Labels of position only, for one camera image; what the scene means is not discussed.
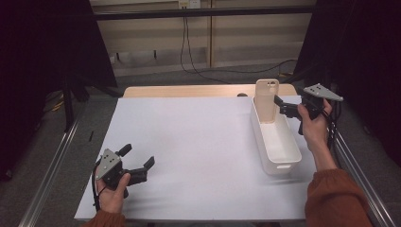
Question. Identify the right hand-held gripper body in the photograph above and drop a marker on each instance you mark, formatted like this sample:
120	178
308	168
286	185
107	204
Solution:
318	93

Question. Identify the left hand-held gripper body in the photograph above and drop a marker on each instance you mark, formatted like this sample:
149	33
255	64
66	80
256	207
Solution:
108	164

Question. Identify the beige phone case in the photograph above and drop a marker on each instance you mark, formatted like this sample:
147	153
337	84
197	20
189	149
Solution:
266	101

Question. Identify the white plastic storage box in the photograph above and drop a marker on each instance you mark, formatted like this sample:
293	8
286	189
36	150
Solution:
279	148

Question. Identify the person's left hand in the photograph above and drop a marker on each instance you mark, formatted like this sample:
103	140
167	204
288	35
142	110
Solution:
112	200

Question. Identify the person's right hand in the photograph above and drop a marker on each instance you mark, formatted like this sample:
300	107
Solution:
315	132

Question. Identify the small black floor stick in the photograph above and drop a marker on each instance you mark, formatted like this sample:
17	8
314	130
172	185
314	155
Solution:
91	135

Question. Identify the dark table grommet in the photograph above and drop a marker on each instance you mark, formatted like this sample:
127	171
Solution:
242	94

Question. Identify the white table cover sheet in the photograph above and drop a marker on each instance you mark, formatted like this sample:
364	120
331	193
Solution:
195	142

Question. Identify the black curtain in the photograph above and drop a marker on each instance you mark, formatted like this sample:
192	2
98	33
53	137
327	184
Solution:
38	63
372	63

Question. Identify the black stand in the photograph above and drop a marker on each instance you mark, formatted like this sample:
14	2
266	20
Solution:
67	107

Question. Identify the light wooden table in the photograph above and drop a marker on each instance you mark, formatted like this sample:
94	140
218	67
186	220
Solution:
189	90

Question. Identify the black horizontal bar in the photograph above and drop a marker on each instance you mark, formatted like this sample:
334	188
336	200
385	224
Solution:
189	13

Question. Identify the metal floor rail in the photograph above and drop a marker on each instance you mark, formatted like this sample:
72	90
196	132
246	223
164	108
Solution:
47	179
350	157

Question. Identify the small black wall peg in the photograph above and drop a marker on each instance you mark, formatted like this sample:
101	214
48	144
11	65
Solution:
155	54
117	56

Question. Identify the white wall socket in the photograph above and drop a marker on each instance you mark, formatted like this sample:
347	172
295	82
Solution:
189	3

